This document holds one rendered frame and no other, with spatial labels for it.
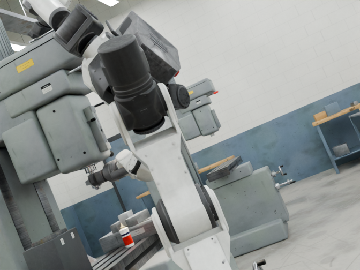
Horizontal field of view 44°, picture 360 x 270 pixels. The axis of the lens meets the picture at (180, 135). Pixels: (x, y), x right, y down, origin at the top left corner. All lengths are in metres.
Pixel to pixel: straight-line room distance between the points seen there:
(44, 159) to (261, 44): 6.76
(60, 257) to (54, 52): 0.87
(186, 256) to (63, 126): 0.92
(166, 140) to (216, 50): 7.28
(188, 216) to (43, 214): 1.18
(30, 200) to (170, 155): 1.12
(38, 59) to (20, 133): 0.34
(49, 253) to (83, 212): 8.11
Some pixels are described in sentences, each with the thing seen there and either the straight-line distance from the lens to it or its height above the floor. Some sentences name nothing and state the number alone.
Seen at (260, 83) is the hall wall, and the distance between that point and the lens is 8.39.
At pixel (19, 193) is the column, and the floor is 1.32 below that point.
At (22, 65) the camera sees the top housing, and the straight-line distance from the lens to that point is 2.10.
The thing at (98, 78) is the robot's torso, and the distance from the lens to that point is 1.49.
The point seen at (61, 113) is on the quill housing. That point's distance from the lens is 2.02.
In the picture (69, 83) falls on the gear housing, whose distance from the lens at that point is 2.00.
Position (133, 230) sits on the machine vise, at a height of 0.96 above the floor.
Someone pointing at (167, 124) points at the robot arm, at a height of 1.31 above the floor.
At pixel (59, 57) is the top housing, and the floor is 1.77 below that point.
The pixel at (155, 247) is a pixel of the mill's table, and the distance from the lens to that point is 2.13.
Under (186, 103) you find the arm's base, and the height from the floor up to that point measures 1.36.
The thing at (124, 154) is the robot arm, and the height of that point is 1.28.
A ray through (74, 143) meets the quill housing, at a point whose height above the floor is 1.42.
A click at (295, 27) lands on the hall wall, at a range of 8.46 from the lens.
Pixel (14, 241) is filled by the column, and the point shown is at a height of 1.13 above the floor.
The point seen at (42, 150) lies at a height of 1.44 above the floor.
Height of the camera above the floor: 1.17
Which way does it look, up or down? 3 degrees up
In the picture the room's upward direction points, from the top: 23 degrees counter-clockwise
